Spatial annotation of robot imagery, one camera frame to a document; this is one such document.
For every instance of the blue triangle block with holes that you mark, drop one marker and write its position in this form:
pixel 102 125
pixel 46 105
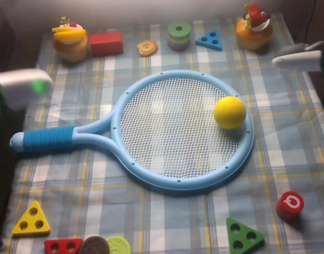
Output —
pixel 217 43

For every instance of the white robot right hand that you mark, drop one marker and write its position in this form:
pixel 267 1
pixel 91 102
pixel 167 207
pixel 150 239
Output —
pixel 301 59

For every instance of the red triangle block with holes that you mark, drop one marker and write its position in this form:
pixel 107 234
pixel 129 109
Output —
pixel 62 242

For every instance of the brown toy cookie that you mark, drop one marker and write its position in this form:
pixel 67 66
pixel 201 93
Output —
pixel 94 246

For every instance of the toy cupcake with strawberries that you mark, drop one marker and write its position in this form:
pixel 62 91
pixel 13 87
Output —
pixel 253 34

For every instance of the red rectangular block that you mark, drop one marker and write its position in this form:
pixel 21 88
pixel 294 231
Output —
pixel 106 43

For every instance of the light green toy cookie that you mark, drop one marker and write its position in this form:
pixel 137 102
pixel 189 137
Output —
pixel 120 246

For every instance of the yellow foam ball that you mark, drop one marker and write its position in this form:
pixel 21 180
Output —
pixel 230 112

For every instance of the toy cupcake with yellow fruit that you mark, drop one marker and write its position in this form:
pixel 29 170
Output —
pixel 72 45

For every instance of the red cylinder block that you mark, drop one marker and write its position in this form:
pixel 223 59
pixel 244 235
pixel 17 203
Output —
pixel 290 206

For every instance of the blue plaid table cloth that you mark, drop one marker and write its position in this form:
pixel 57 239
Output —
pixel 177 217

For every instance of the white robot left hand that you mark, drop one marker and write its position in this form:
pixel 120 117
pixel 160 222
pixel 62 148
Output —
pixel 19 87

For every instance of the light blue toy racket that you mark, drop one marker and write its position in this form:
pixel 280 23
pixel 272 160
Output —
pixel 45 139

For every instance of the yellow triangle block with holes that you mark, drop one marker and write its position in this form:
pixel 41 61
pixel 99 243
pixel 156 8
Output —
pixel 31 221

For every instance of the tan toy biscuit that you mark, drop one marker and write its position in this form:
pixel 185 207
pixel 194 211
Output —
pixel 147 48

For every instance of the green triangle block with holes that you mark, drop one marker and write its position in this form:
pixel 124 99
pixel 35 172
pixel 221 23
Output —
pixel 243 242

